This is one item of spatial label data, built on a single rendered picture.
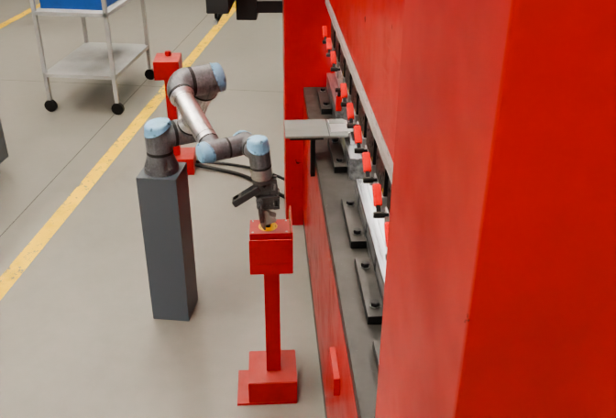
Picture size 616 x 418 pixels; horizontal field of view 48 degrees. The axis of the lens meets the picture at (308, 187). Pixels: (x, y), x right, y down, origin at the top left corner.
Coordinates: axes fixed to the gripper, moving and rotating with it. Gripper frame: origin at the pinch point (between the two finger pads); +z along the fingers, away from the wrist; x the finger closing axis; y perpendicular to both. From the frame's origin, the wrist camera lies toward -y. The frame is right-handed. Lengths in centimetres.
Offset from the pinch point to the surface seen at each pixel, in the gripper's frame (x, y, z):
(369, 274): -41, 34, -4
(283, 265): -4.8, 6.2, 14.6
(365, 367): -79, 28, -1
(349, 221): -8.7, 31.4, -3.9
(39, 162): 232, -166, 70
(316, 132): 48, 24, -14
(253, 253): -4.9, -4.3, 8.0
